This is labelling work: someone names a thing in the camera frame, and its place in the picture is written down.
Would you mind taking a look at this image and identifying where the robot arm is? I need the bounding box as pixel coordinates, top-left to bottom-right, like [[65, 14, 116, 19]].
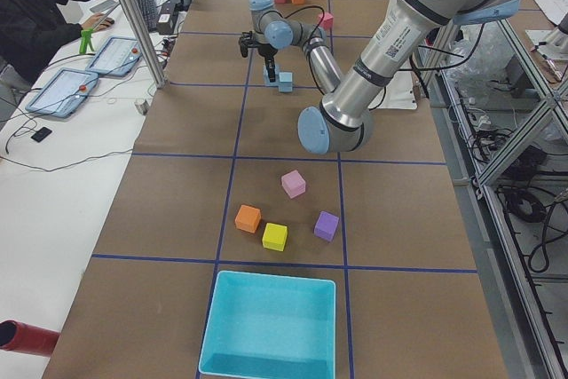
[[239, 0, 521, 154]]

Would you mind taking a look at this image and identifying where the green figurine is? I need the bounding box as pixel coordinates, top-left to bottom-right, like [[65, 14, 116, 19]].
[[79, 28, 95, 55]]

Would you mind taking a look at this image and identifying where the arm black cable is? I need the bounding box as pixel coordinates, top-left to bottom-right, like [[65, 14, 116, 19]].
[[274, 4, 471, 109]]

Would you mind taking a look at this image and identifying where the far blue teach pendant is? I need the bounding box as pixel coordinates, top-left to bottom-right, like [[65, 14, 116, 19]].
[[85, 36, 141, 77]]

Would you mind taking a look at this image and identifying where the person in black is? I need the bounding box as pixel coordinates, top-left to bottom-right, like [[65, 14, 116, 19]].
[[1, 0, 113, 83]]

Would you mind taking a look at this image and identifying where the yellow foam block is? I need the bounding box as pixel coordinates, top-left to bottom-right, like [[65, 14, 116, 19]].
[[262, 223, 288, 251]]

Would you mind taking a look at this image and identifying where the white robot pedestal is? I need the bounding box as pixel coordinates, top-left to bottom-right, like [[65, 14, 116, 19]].
[[372, 0, 448, 111]]

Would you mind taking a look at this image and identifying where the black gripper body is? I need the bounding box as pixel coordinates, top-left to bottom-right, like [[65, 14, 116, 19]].
[[239, 31, 278, 59]]

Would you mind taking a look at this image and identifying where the near purple foam block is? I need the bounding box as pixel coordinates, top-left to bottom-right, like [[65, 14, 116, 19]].
[[313, 211, 339, 242]]

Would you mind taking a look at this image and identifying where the light pink foam block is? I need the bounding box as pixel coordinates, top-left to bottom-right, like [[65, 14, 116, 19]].
[[280, 170, 306, 199]]

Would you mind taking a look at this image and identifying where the far pink foam block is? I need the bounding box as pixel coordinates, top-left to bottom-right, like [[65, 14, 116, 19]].
[[318, 12, 334, 31]]

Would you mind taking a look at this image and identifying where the blue teach pendant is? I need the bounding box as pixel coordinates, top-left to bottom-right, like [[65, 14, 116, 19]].
[[85, 36, 141, 77], [25, 67, 99, 119]]

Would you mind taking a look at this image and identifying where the black smartphone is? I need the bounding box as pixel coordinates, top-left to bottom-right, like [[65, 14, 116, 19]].
[[31, 127, 52, 143]]

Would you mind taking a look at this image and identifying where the cyan plastic bin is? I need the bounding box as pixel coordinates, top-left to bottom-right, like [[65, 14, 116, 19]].
[[198, 271, 336, 378]]

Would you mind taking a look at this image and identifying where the near blue teach pendant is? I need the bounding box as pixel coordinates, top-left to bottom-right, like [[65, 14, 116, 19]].
[[25, 67, 99, 119]]

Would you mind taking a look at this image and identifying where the black keyboard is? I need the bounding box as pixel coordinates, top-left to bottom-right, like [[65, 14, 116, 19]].
[[136, 0, 159, 32]]

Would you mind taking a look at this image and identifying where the near orange foam block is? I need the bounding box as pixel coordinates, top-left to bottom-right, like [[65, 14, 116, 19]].
[[234, 204, 262, 233]]

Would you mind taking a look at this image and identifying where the aluminium frame post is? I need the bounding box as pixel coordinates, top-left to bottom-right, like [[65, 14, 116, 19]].
[[119, 0, 166, 89]]

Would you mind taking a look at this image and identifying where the red cylinder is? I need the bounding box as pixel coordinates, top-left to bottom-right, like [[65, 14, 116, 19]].
[[1, 320, 59, 357]]

